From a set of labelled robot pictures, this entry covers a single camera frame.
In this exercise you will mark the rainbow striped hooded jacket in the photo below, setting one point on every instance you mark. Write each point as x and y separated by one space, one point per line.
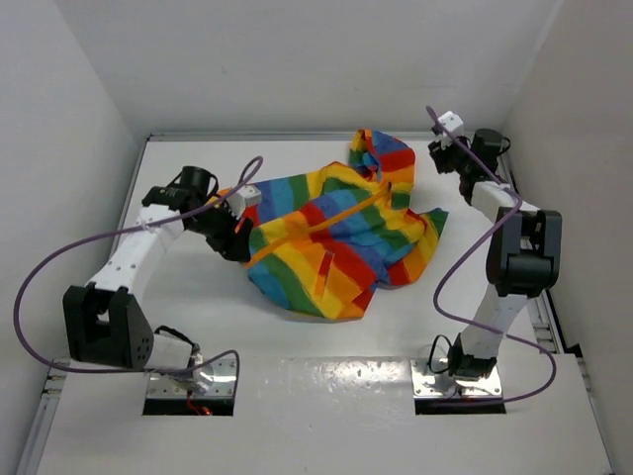
323 241

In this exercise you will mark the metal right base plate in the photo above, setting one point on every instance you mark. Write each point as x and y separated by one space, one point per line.
427 386

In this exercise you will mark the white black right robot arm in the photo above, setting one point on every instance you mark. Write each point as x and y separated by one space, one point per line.
523 259

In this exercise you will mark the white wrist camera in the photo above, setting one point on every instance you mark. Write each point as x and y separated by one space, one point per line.
448 125
244 198

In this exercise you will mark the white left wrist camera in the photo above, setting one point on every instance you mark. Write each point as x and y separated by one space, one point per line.
244 198

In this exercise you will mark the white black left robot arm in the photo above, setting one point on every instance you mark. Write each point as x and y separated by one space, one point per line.
105 324

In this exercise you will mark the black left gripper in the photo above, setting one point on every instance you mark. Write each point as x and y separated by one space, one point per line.
231 244

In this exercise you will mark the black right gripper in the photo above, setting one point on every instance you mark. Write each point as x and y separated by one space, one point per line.
439 155

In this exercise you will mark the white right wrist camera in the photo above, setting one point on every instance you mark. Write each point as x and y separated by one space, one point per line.
448 125

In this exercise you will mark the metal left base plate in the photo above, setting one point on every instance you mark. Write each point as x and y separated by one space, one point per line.
214 381

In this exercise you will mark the metal base plate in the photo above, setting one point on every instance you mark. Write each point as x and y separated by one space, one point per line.
214 381
427 386

